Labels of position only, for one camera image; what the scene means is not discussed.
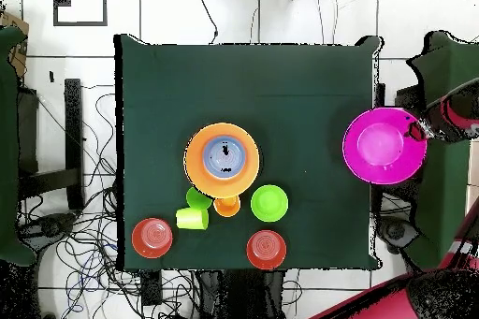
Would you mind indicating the large pink bowl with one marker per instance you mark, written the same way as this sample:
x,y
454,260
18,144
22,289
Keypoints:
x,y
374,169

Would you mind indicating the red-orange bowl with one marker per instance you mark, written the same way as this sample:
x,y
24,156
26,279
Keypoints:
x,y
151,238
265,249

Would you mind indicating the small blue bowl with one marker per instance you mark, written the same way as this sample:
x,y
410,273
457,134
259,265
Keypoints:
x,y
224,158

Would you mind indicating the large orange bowl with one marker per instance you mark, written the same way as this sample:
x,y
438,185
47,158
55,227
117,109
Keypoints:
x,y
194,169

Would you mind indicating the lime yellow cup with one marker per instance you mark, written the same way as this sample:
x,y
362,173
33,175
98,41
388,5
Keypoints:
x,y
191,220

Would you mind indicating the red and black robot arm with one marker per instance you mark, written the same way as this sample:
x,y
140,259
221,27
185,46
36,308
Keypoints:
x,y
456,113

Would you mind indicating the green covered side table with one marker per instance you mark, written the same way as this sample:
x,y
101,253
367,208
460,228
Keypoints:
x,y
7,147
445,184

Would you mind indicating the small green bowl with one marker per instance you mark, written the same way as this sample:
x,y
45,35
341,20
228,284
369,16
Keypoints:
x,y
269,203

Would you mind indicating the dark green tablecloth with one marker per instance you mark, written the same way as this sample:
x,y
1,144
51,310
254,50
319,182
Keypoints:
x,y
243,72

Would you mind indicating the orange cup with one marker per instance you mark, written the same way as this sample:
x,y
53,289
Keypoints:
x,y
227,208

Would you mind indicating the green cup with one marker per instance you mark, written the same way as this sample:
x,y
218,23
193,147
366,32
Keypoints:
x,y
196,201

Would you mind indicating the black power strip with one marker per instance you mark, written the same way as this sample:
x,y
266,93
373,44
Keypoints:
x,y
151,289

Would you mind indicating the cardboard box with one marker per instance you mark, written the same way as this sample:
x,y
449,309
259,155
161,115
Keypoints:
x,y
18,49

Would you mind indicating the grey pedestal foot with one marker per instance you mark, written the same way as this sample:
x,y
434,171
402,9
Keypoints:
x,y
394,231
52,225

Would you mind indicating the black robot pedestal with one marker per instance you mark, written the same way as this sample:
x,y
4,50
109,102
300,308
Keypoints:
x,y
243,292

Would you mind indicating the black stand frame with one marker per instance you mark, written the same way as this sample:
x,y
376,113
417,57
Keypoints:
x,y
73,128

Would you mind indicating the black square floor frame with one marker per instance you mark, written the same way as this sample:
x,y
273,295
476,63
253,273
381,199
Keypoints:
x,y
55,4

